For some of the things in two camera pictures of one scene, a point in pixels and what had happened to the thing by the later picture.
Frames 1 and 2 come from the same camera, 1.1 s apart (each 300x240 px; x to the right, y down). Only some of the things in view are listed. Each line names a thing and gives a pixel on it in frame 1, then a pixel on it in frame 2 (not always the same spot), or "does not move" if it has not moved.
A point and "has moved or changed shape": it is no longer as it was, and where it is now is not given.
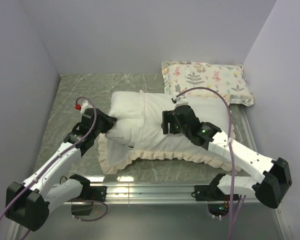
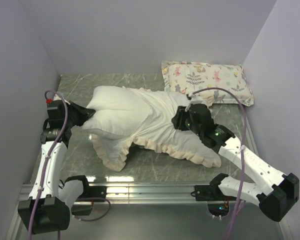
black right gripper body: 169,116 -> 183,121
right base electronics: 219,210 does not move
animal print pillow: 230,79 does not move
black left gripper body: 104,125 -> 76,116
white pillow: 139,115 has moved or changed shape
